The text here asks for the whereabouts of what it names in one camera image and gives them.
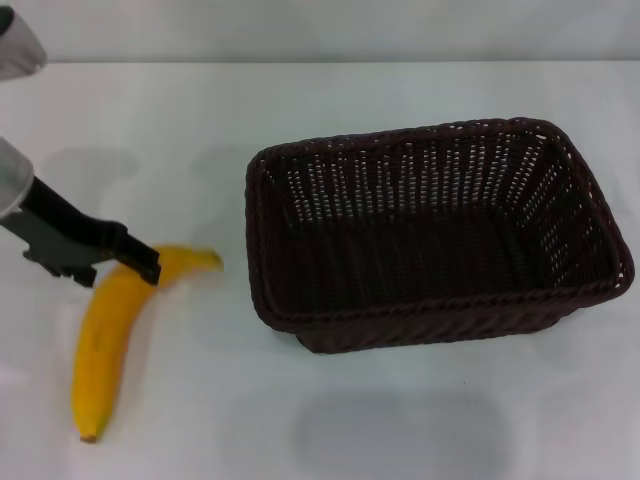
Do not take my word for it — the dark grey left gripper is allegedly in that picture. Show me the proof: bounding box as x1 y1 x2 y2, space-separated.
0 174 163 289

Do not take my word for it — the yellow banana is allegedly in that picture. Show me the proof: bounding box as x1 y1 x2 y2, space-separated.
72 243 225 444

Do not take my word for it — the dark brown woven basket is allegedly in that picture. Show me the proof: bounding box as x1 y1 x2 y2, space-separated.
244 116 634 356

